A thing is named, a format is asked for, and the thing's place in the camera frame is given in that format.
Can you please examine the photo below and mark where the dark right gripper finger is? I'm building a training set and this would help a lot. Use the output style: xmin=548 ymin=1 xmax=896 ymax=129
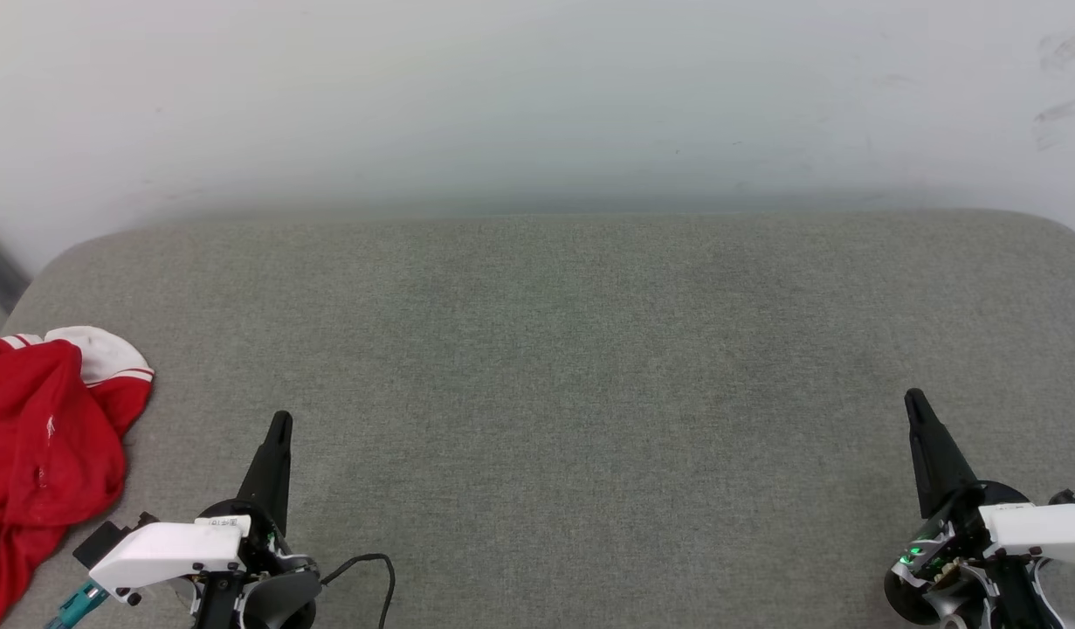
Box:
xmin=904 ymin=389 xmax=982 ymax=522

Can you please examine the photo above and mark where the black grey left gripper body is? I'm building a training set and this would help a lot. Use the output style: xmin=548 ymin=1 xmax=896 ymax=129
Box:
xmin=192 ymin=498 xmax=321 ymax=629

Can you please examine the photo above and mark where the black grey right gripper body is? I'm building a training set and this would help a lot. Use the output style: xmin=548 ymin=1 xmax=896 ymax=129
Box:
xmin=884 ymin=480 xmax=1066 ymax=629

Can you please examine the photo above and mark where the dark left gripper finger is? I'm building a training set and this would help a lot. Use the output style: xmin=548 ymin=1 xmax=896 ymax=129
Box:
xmin=238 ymin=411 xmax=293 ymax=536

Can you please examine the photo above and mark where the red white basketball jersey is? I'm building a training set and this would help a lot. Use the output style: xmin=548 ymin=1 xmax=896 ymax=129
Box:
xmin=0 ymin=326 xmax=155 ymax=629

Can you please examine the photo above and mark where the thin black cable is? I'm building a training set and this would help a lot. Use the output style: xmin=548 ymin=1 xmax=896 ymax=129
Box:
xmin=319 ymin=553 xmax=396 ymax=629

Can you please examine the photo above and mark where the teal cable connector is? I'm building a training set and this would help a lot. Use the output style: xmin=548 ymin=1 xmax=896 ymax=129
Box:
xmin=46 ymin=580 xmax=110 ymax=629

